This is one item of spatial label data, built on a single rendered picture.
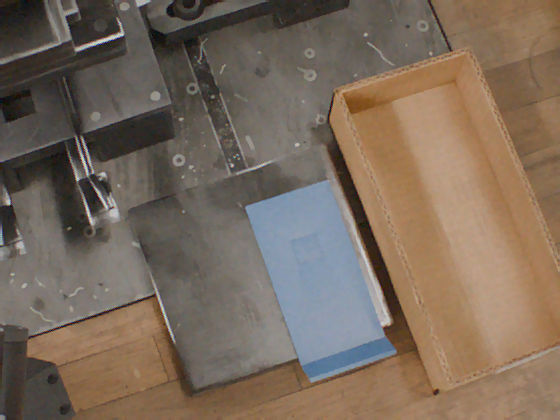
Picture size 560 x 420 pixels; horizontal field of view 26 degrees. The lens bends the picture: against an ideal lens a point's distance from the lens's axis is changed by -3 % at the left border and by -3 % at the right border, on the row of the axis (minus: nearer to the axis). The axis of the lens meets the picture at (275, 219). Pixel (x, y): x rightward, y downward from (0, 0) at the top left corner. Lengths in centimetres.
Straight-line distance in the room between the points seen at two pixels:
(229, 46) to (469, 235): 26
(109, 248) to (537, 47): 41
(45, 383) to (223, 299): 19
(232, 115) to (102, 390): 25
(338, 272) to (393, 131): 14
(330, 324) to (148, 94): 23
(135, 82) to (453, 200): 28
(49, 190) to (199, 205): 13
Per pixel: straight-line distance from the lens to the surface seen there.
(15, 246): 95
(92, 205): 95
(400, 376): 101
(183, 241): 101
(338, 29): 109
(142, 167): 104
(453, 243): 104
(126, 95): 98
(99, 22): 83
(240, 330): 99
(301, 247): 100
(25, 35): 79
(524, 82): 110
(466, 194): 105
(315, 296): 99
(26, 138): 97
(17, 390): 79
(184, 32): 102
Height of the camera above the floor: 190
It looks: 75 degrees down
